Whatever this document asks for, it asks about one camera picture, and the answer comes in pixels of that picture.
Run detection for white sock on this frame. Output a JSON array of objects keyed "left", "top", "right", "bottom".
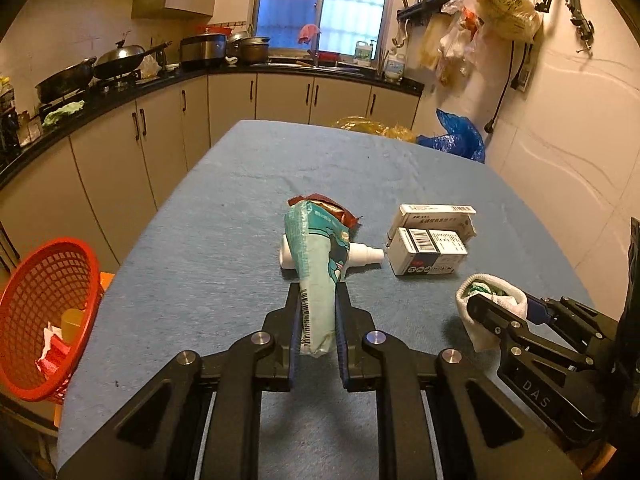
[{"left": 454, "top": 273, "right": 528, "bottom": 353}]

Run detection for white spray bottle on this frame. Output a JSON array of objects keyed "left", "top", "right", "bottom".
[{"left": 279, "top": 235, "right": 385, "bottom": 270}]

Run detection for teal cartoon pouch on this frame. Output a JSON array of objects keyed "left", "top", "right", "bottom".
[{"left": 284, "top": 200, "right": 350, "bottom": 358}]

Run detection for red brown snack bag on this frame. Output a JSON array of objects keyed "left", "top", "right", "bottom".
[{"left": 288, "top": 193, "right": 360, "bottom": 229}]

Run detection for white green medicine box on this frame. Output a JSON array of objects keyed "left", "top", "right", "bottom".
[{"left": 387, "top": 228, "right": 468, "bottom": 276}]

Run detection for long white medicine box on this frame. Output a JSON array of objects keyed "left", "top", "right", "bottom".
[{"left": 386, "top": 204, "right": 476, "bottom": 245}]

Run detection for yellow square plastic bowl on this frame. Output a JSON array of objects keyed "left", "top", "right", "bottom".
[{"left": 61, "top": 309, "right": 86, "bottom": 346}]

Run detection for pink paper box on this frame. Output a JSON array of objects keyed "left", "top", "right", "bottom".
[{"left": 36, "top": 323, "right": 70, "bottom": 378}]

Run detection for blue tablecloth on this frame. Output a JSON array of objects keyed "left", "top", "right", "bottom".
[{"left": 58, "top": 122, "right": 585, "bottom": 479}]

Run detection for yellow plastic bag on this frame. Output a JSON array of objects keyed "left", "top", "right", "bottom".
[{"left": 331, "top": 116, "right": 416, "bottom": 143}]

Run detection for blue plastic bag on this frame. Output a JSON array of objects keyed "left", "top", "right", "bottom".
[{"left": 416, "top": 108, "right": 486, "bottom": 164}]

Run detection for detergent bottle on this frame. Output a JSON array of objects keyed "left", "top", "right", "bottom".
[{"left": 354, "top": 40, "right": 375, "bottom": 67}]

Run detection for red plastic basket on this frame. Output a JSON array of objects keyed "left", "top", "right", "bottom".
[{"left": 1, "top": 237, "right": 104, "bottom": 404}]

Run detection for dark cooking pot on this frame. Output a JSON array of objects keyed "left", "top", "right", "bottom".
[{"left": 227, "top": 34, "right": 270, "bottom": 65}]

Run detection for pink cloth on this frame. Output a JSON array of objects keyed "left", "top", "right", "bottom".
[{"left": 297, "top": 23, "right": 320, "bottom": 44}]

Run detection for silver rice cooker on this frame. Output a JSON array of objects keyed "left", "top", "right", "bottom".
[{"left": 179, "top": 32, "right": 227, "bottom": 70}]

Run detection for window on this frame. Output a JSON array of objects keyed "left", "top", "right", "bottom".
[{"left": 253, "top": 0, "right": 387, "bottom": 56}]

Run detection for hanging plastic bags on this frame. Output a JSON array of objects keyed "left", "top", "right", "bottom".
[{"left": 416, "top": 0, "right": 542, "bottom": 86}]

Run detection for black wok with lid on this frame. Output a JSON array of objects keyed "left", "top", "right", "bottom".
[{"left": 93, "top": 40, "right": 171, "bottom": 80}]

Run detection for green rag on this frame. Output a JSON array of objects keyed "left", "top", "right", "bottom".
[{"left": 42, "top": 100, "right": 85, "bottom": 127}]

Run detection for black frying pan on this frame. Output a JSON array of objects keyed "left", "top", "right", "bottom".
[{"left": 36, "top": 56, "right": 96, "bottom": 104}]

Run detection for black power cable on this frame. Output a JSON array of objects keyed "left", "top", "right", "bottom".
[{"left": 482, "top": 39, "right": 518, "bottom": 136}]

